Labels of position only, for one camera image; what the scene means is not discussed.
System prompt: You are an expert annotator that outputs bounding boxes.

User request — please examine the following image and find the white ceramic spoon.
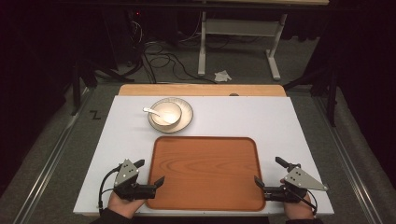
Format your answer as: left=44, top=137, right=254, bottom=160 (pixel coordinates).
left=142, top=106, right=178, bottom=124

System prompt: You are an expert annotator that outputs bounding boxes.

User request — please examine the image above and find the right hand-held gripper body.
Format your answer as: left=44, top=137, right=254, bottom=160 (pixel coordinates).
left=263, top=163, right=329, bottom=204

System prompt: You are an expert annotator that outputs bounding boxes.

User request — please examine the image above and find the black metal stand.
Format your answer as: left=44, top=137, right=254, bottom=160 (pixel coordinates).
left=282, top=62, right=341, bottom=128
left=69, top=59, right=135, bottom=117

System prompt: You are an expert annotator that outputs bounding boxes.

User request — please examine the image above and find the person's left hand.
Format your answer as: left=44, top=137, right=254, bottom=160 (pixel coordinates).
left=106, top=189, right=147, bottom=219

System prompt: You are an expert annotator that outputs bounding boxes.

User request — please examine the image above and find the brown wooden tray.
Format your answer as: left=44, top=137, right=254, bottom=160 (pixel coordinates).
left=146, top=135, right=266, bottom=213

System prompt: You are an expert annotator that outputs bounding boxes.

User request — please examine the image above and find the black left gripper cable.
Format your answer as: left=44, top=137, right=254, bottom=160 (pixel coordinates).
left=98, top=163, right=123, bottom=217

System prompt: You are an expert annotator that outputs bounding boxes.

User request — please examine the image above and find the white table board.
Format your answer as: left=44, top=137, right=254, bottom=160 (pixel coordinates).
left=73, top=95, right=334, bottom=217

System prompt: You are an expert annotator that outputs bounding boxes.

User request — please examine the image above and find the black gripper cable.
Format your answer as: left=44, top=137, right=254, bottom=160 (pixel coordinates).
left=292, top=186, right=318, bottom=217
left=98, top=163, right=123, bottom=217

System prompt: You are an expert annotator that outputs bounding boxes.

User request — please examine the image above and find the person's right hand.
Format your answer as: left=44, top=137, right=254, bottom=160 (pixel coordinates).
left=282, top=192, right=316, bottom=221

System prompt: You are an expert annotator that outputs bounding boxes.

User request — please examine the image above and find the wooden table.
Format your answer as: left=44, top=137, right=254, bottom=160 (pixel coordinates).
left=118, top=83, right=288, bottom=97

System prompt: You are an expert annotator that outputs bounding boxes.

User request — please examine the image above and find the crumpled white tissue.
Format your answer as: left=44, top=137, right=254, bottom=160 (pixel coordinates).
left=214, top=70, right=233, bottom=83

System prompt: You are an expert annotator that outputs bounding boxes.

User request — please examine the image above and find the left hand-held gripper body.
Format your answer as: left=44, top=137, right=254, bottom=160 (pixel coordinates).
left=113, top=158, right=157, bottom=202

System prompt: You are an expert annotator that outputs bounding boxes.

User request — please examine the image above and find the white frame desk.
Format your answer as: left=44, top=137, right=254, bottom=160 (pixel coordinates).
left=197, top=0, right=331, bottom=82

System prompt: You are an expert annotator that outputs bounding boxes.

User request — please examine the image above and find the white bowl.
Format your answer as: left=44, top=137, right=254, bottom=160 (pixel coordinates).
left=150, top=101, right=183, bottom=128

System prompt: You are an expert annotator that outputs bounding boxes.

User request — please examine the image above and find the dark equipment box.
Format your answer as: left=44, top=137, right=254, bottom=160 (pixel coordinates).
left=123, top=8, right=147, bottom=65

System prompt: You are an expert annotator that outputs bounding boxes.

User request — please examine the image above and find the black floor cable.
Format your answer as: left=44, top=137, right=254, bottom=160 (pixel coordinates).
left=141, top=40, right=219, bottom=85

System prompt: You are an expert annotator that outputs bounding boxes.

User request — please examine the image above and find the white plate with dark rim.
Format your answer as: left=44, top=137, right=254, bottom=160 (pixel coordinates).
left=147, top=97, right=194, bottom=134

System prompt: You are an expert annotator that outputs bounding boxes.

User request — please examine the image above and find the metal floor rail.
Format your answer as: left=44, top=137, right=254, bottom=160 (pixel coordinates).
left=312, top=96, right=385, bottom=224
left=12, top=89, right=95, bottom=224

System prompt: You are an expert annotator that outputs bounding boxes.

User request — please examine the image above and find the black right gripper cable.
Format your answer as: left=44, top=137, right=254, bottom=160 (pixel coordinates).
left=292, top=186, right=318, bottom=217

